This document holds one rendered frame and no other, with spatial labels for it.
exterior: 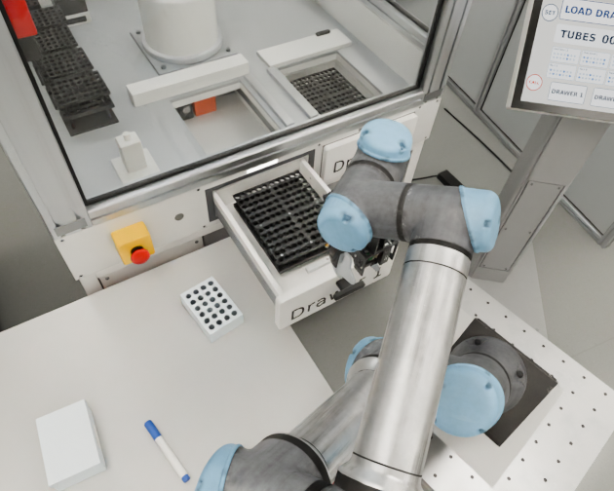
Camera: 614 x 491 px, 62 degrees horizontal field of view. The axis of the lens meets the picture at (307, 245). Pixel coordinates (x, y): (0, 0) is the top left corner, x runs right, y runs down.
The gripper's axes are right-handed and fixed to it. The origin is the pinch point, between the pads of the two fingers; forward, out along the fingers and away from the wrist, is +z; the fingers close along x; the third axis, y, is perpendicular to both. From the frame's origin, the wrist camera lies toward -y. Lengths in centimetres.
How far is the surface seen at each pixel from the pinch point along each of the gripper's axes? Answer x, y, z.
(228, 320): -21.8, -10.2, 16.7
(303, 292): -9.1, -1.3, 3.9
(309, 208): 5.2, -21.0, 6.6
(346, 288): -0.6, 1.6, 5.3
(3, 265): -73, -121, 97
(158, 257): -27, -37, 22
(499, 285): 96, -7, 93
